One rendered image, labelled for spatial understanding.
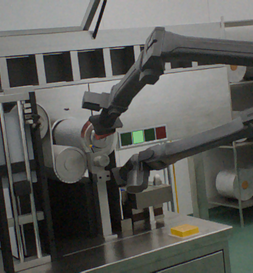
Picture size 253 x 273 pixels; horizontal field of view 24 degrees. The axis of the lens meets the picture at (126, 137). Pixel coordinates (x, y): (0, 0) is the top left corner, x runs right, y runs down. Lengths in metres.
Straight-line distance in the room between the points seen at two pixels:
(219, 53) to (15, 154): 0.77
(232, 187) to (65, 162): 3.50
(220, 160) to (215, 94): 3.12
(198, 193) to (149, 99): 0.63
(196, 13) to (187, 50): 4.38
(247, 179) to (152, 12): 1.76
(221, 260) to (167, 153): 0.44
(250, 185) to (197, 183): 2.60
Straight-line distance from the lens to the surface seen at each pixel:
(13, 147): 1.83
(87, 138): 2.04
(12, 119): 1.83
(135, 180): 1.93
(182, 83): 2.67
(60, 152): 2.00
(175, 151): 1.90
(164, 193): 2.19
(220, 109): 2.81
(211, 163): 5.80
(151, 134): 2.56
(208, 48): 1.37
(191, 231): 1.99
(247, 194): 5.50
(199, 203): 2.97
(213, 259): 2.08
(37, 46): 2.34
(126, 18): 5.29
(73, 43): 2.41
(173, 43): 1.38
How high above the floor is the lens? 1.46
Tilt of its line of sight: 6 degrees down
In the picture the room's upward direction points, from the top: 7 degrees counter-clockwise
